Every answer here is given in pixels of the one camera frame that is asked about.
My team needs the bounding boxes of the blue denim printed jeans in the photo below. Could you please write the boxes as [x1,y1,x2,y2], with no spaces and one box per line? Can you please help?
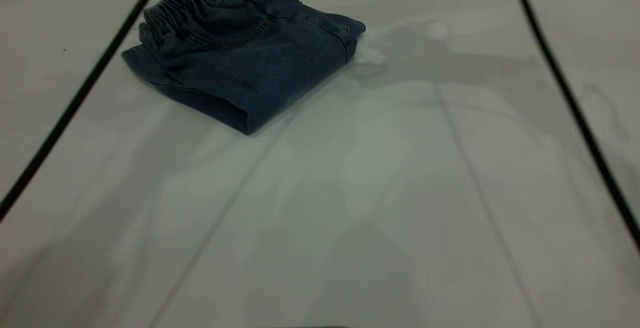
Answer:
[121,0,367,136]

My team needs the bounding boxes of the black right cable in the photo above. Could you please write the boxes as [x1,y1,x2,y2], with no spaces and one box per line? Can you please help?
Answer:
[506,0,640,251]

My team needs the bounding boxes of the black braided left cable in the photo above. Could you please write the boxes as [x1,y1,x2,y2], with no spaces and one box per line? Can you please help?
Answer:
[0,0,173,222]

